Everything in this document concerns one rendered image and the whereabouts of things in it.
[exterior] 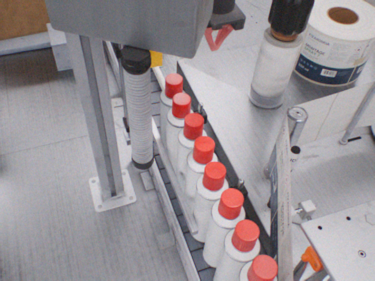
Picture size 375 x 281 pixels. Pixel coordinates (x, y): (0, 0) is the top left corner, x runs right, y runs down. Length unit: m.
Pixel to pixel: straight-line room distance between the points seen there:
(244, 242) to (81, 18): 0.34
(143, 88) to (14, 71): 0.75
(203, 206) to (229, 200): 0.08
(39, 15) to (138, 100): 0.79
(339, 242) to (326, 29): 0.63
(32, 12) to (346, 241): 1.00
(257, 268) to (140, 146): 0.22
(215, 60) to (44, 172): 0.53
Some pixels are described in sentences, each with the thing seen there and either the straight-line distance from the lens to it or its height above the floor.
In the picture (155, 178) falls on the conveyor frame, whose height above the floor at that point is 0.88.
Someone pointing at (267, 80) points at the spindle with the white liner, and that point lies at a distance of 0.92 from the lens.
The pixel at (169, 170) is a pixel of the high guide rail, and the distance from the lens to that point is 0.72.
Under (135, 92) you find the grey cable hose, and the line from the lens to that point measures 0.46.
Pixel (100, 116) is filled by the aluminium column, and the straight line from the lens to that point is 0.66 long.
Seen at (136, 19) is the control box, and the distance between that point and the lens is 0.42.
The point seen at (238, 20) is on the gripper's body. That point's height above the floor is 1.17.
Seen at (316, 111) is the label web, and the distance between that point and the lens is 0.79.
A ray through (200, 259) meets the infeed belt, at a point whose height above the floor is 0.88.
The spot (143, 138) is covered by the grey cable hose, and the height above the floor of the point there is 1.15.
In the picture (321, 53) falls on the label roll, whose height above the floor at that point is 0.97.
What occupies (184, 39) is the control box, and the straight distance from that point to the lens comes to 0.42.
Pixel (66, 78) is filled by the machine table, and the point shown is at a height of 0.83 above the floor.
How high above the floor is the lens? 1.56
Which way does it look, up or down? 51 degrees down
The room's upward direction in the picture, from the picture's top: 4 degrees clockwise
